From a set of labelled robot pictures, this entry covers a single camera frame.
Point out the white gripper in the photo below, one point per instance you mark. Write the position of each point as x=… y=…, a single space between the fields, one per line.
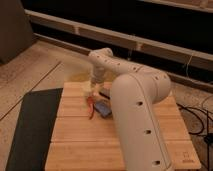
x=98 y=76

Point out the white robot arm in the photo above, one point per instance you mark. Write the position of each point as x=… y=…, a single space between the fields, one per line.
x=133 y=93

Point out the dark brown rectangular block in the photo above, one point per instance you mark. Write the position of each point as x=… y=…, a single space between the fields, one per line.
x=104 y=92

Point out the blue rectangular sponge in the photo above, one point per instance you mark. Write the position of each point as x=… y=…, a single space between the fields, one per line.
x=103 y=109

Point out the brown cabinet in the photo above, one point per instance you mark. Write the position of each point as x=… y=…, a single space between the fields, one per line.
x=16 y=34

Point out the black floor mat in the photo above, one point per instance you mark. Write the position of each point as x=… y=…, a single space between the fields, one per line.
x=33 y=130

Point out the white shelf rail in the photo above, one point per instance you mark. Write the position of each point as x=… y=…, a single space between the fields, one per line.
x=171 y=52

